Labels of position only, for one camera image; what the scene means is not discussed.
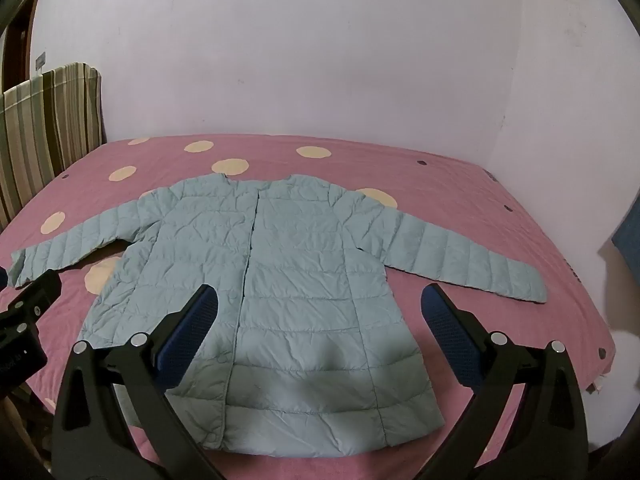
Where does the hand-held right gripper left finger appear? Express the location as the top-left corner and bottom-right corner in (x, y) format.
(52, 284), (226, 480)

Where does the pink dotted bedsheet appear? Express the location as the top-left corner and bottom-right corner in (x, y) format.
(0, 134), (617, 480)

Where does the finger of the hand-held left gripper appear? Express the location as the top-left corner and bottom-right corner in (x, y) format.
(0, 269), (64, 332)

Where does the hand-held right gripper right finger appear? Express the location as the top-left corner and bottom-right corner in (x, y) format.
(420, 282), (588, 480)

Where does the brown wooden door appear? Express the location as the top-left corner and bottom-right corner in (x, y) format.
(0, 0), (42, 96)

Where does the striped cushion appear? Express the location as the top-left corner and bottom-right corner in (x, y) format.
(0, 62), (107, 231)

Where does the light blue quilted jacket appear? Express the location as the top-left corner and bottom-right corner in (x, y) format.
(9, 174), (548, 453)

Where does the blue cloth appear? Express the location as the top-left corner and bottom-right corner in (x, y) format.
(611, 204), (640, 282)

